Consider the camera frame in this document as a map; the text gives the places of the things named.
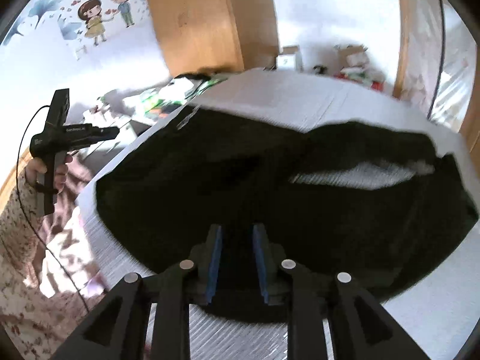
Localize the black garment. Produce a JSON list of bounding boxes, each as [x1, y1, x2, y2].
[[96, 106, 479, 322]]

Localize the floral sleeve left forearm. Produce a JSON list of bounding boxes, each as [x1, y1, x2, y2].
[[1, 172, 104, 359]]

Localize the person's left hand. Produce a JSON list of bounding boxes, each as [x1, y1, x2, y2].
[[24, 154, 75, 196]]

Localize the silver quilted table mat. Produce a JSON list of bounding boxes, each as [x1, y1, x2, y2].
[[76, 67, 480, 360]]

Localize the cluttered side table items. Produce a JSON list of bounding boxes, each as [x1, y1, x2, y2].
[[83, 72, 232, 131]]

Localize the wooden wardrobe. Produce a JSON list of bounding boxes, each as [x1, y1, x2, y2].
[[147, 0, 279, 77]]

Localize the wooden door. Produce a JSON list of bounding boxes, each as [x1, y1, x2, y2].
[[460, 48, 480, 152]]

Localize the white small carton box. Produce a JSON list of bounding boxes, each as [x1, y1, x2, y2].
[[276, 46, 303, 72]]

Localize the red gift box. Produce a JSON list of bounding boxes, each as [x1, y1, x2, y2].
[[334, 68, 385, 92]]

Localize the black spray bottle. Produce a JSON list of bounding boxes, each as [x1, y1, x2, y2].
[[313, 65, 328, 75]]

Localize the brown cardboard box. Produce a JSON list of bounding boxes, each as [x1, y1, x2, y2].
[[336, 45, 370, 68]]

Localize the plastic-wrapped door panel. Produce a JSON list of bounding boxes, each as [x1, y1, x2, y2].
[[393, 0, 444, 116]]

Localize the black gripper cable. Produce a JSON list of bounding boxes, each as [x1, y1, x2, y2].
[[15, 105, 91, 314]]

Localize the cartoon couple wall sticker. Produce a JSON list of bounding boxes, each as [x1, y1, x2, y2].
[[77, 0, 135, 47]]

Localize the black hanging cable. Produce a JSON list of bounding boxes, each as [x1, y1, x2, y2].
[[427, 0, 448, 121]]

